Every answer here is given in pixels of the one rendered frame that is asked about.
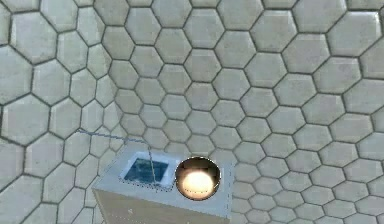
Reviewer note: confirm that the thin grey faucet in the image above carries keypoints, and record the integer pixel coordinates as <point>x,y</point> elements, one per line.
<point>113,136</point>

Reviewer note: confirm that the white sink cabinet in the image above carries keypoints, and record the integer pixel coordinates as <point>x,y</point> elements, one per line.
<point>140,205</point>

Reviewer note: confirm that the shiny brown metal bowl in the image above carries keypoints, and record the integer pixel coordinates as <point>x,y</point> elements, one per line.
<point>197,180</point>

